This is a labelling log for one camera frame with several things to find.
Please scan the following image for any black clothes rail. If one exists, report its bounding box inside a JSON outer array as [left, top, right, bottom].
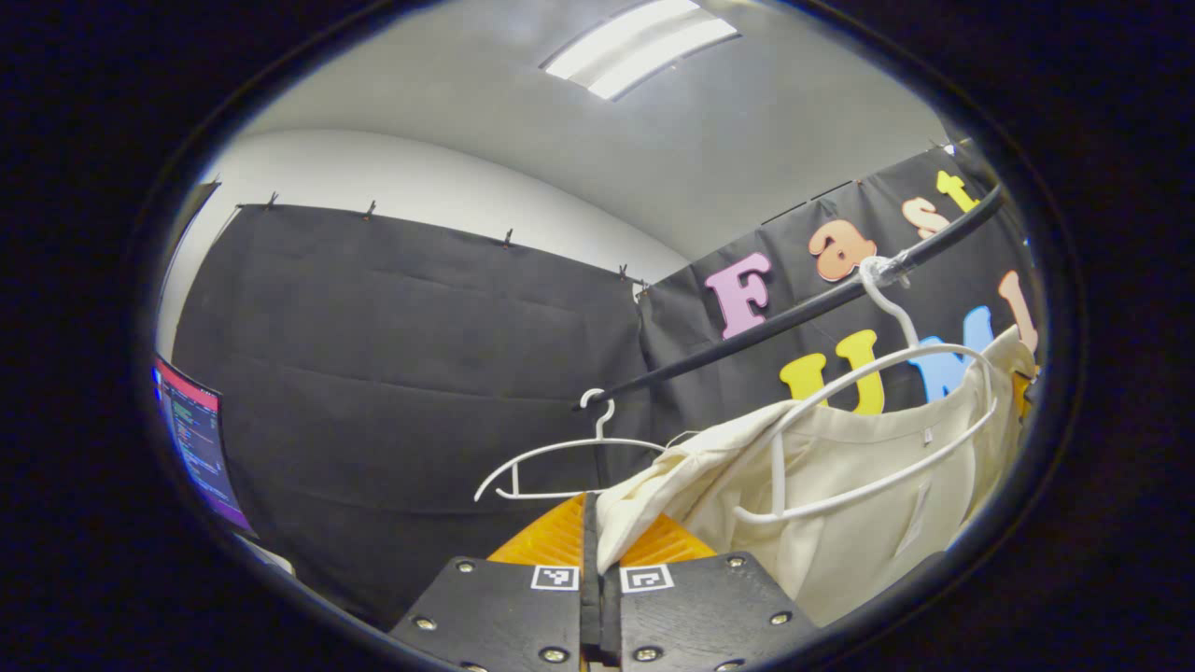
[[571, 182, 1009, 410]]

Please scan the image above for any cream long-sleeved shirt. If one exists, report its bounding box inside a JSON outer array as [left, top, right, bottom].
[[596, 325, 1039, 628]]

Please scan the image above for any white plastic hanger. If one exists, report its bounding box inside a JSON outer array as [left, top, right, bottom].
[[733, 257, 1000, 525], [474, 387, 668, 503]]

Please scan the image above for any computer monitor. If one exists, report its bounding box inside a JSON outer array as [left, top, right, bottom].
[[152, 355, 255, 535]]

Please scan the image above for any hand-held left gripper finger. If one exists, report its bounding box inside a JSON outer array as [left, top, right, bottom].
[[599, 511, 823, 672], [387, 492, 601, 672]]

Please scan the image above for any black backdrop cloth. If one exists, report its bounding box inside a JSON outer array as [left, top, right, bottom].
[[173, 140, 1042, 631]]

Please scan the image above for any large ceiling light panel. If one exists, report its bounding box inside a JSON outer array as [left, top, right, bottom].
[[540, 0, 743, 102]]

